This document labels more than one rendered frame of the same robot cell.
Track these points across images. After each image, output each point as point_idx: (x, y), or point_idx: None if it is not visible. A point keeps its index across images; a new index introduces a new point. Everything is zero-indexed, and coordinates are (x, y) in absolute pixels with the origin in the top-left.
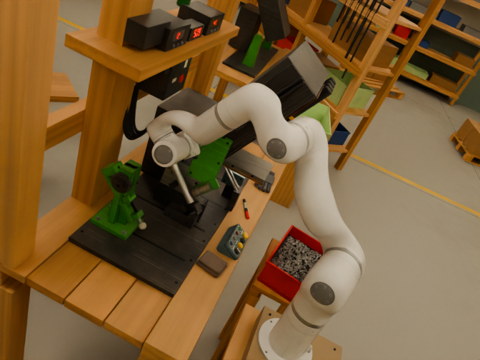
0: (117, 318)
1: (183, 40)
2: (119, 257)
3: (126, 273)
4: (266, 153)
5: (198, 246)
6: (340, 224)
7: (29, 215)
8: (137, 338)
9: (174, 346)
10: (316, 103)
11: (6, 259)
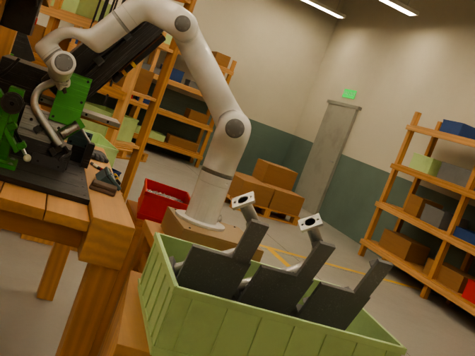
0: (55, 209)
1: None
2: (21, 178)
3: (34, 191)
4: (174, 29)
5: (80, 181)
6: (228, 87)
7: None
8: (83, 219)
9: (118, 220)
10: (154, 48)
11: None
